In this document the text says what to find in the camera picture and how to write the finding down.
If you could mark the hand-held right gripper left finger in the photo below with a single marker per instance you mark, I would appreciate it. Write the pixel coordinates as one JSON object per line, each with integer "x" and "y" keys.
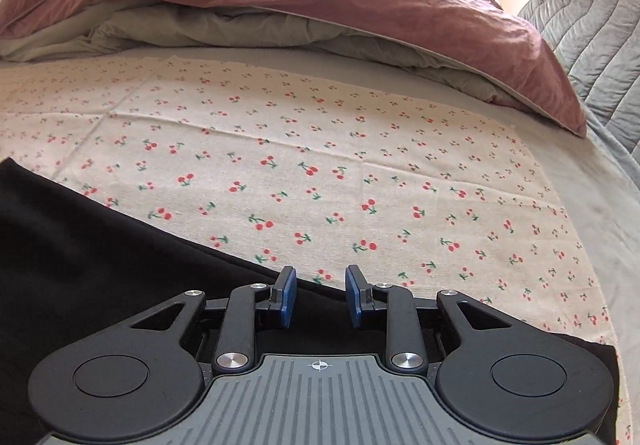
{"x": 287, "y": 299}

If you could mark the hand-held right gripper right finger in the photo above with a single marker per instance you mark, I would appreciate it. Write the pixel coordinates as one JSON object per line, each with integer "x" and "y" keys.
{"x": 354, "y": 299}

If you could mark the grey quilted headboard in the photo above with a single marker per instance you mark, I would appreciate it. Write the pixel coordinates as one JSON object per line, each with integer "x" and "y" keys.
{"x": 600, "y": 25}

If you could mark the grey-green quilt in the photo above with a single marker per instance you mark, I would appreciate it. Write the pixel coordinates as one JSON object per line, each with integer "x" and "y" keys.
{"x": 225, "y": 30}

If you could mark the black pants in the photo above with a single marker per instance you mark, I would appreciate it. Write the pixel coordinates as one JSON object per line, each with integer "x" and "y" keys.
{"x": 75, "y": 250}

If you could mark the cherry print cloth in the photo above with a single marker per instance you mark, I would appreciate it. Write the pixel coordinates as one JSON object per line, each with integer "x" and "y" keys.
{"x": 350, "y": 165}

